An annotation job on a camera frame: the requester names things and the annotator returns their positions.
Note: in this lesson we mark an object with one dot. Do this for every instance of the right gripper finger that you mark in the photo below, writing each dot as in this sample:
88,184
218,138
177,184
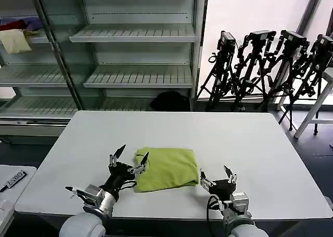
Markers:
230,174
205,181

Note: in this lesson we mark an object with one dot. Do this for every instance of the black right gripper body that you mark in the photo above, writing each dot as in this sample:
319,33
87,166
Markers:
222,187

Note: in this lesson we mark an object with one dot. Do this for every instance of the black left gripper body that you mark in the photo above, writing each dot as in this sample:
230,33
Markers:
119,173

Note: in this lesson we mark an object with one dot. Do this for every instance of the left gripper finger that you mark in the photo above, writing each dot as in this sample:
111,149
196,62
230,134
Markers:
118,152
141,164

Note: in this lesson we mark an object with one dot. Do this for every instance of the yellow-green shirt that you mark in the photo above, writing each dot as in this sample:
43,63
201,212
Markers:
169,169

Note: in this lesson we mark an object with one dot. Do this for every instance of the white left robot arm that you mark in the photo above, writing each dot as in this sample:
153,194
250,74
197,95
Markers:
80,226

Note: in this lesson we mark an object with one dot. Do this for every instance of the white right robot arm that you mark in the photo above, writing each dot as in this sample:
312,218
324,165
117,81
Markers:
244,229

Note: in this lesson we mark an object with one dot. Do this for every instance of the black bag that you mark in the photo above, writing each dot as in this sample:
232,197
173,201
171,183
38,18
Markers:
169,100

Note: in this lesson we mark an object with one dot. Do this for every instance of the black label tag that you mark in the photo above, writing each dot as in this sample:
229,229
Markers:
15,179

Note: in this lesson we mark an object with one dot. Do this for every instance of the white side table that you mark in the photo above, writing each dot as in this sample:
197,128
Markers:
15,195

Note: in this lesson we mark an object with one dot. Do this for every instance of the grey shelf unit with cloths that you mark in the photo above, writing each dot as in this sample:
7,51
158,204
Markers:
31,73

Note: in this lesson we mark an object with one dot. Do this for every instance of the white stool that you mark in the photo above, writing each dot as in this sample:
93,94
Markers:
320,96

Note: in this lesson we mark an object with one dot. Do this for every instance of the white empty shelf unit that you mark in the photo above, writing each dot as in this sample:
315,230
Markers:
140,34

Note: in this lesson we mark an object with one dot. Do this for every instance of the black camera tripod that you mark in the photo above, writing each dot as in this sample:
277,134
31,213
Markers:
223,65
251,63
316,63
286,55

